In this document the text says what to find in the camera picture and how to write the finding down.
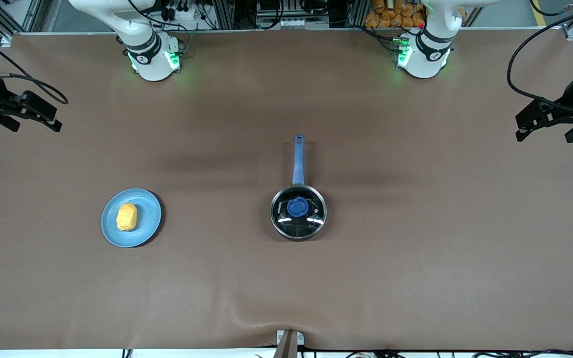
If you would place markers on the yellow potato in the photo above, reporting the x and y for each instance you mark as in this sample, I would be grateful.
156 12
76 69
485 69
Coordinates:
127 217

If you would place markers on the glass lid with blue knob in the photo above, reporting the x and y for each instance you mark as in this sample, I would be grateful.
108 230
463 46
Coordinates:
291 227

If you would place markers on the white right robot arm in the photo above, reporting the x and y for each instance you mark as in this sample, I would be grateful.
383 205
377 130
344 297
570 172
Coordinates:
149 59

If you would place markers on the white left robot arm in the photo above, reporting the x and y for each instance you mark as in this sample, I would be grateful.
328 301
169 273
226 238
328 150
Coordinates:
423 59

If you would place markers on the blue round plate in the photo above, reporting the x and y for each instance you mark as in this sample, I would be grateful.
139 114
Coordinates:
147 219

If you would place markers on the orange lumpy objects pile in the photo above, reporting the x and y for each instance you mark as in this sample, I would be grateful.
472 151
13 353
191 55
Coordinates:
396 12

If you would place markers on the white power strip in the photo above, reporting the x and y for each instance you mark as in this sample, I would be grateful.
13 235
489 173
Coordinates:
296 23

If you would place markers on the black equipment rack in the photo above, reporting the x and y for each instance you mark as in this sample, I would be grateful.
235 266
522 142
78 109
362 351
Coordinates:
271 7

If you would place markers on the metal table edge bracket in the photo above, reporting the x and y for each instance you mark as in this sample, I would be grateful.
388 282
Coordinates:
289 345

